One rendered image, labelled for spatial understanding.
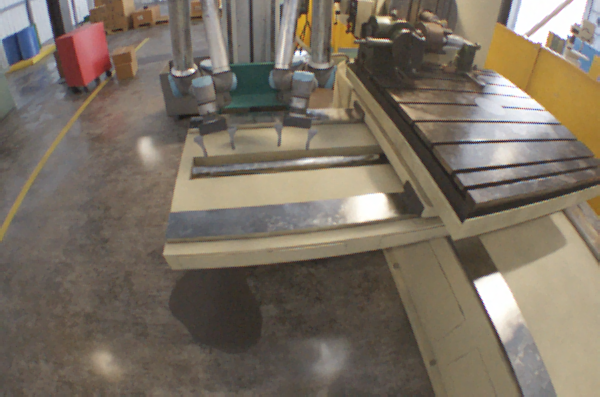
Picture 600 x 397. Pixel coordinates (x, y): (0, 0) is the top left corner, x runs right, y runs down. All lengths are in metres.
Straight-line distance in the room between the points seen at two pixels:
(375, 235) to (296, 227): 0.30
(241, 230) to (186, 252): 0.22
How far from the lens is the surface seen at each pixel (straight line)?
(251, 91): 1.94
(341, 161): 1.42
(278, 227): 1.06
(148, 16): 8.94
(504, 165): 1.24
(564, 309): 1.63
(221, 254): 1.06
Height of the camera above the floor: 1.57
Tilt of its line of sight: 41 degrees down
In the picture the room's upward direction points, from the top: 3 degrees clockwise
